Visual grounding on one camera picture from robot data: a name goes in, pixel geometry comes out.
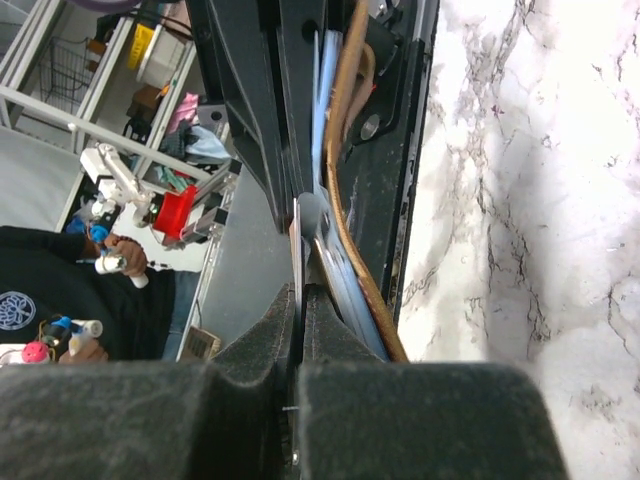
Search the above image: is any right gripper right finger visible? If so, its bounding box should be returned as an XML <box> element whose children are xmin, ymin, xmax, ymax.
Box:
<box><xmin>297</xmin><ymin>285</ymin><xmax>568</xmax><ymax>479</ymax></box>

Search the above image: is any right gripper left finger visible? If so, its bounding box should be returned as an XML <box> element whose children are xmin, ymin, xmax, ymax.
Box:
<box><xmin>1</xmin><ymin>286</ymin><xmax>295</xmax><ymax>479</ymax></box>

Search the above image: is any red plastic container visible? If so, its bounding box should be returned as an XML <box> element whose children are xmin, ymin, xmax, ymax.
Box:
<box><xmin>151</xmin><ymin>185</ymin><xmax>197</xmax><ymax>239</ymax></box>

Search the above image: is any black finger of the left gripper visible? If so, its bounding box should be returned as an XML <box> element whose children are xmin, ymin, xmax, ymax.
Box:
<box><xmin>187</xmin><ymin>0</ymin><xmax>325</xmax><ymax>232</ymax></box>

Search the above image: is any person in black shirt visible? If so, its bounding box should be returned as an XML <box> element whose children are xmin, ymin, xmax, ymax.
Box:
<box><xmin>1</xmin><ymin>226</ymin><xmax>200</xmax><ymax>363</ymax></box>

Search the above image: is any metal shelving frame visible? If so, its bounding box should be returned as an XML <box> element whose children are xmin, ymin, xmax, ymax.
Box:
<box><xmin>1</xmin><ymin>1</ymin><xmax>240</xmax><ymax>230</ymax></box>

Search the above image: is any black mounting rail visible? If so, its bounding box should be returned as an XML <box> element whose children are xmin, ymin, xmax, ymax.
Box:
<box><xmin>339</xmin><ymin>1</ymin><xmax>440</xmax><ymax>319</ymax></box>

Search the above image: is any brown leather card holder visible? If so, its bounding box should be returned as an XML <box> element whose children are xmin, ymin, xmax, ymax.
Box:
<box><xmin>311</xmin><ymin>1</ymin><xmax>408</xmax><ymax>363</ymax></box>

